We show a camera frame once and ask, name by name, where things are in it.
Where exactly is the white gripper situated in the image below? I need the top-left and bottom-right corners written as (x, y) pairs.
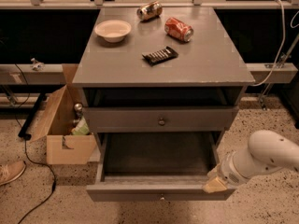
top-left (203, 152), bottom-right (249, 193)

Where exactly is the grey drawer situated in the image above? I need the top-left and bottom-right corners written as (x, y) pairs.
top-left (83, 106), bottom-right (238, 133)
top-left (87, 132), bottom-right (235, 202)

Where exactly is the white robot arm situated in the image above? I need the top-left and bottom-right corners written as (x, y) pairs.
top-left (203, 130), bottom-right (299, 193)

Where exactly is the grey top drawer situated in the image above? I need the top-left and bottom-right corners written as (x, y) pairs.
top-left (83, 106), bottom-right (238, 133)

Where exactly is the grey wooden drawer cabinet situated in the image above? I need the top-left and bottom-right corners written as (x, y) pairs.
top-left (72, 7), bottom-right (256, 142)

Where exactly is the black snack bar wrapper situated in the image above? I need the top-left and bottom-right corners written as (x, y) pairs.
top-left (142, 47), bottom-right (178, 66)

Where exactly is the green bag in box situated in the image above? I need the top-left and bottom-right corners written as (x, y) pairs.
top-left (71, 118), bottom-right (90, 135)

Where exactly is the open cardboard box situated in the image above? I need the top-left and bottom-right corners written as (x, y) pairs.
top-left (31, 64), bottom-right (100, 164)

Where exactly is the silver bottle in box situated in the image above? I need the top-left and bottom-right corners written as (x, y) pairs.
top-left (74, 103), bottom-right (83, 119)

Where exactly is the red soda can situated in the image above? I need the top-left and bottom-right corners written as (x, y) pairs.
top-left (164, 17), bottom-right (193, 42)

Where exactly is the white ceramic bowl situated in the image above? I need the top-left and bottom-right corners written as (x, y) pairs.
top-left (94, 20), bottom-right (132, 43)

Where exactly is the gold soda can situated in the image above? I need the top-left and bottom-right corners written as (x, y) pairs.
top-left (136, 1), bottom-right (163, 21)

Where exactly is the black metal leg bar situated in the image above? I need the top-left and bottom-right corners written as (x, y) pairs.
top-left (18, 92), bottom-right (46, 140)

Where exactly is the tan sneaker shoe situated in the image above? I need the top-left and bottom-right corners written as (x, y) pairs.
top-left (0, 161), bottom-right (26, 186)

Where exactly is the clear plastic object on rail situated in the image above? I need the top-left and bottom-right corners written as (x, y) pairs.
top-left (31, 58), bottom-right (45, 71)

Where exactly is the black floor cable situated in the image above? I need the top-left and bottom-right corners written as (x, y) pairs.
top-left (12, 63), bottom-right (58, 224)

